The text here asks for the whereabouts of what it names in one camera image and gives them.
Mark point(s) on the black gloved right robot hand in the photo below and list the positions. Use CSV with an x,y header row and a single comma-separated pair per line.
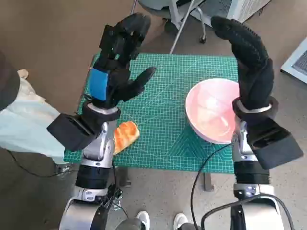
x,y
254,72

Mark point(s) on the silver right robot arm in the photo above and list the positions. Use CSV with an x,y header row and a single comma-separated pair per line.
x,y
251,172

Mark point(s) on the toy bread loaf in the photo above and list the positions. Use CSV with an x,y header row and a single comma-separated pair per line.
x,y
127,135

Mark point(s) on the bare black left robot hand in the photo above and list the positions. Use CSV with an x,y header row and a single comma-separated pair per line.
x,y
117,79

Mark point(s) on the black table leg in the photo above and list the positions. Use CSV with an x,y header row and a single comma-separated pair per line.
x,y
124,177
208,182

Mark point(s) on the white shoe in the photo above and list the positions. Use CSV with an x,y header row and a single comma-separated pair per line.
x,y
180,220
143,219

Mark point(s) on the grey office chair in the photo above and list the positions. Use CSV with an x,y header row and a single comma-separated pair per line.
x,y
172,12

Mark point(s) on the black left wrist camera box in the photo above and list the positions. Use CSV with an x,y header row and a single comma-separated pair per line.
x,y
69,131

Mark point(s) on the white appliance with grille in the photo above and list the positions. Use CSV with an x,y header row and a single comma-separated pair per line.
x,y
299,62

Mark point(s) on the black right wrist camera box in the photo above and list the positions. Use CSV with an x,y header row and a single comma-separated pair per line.
x,y
273,146

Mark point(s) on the pink bowl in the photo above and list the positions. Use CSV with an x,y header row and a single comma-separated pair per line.
x,y
211,107

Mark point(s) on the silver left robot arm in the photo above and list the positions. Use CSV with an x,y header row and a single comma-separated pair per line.
x,y
96,177

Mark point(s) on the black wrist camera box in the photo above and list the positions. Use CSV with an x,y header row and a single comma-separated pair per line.
x,y
273,146
69,131

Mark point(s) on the white appliance with mesh front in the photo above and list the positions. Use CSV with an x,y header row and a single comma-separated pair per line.
x,y
244,9

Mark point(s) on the green cutting mat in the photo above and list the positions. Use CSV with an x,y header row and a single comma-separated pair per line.
x,y
163,119

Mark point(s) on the person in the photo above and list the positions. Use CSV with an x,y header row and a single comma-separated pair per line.
x,y
24,129
9,81

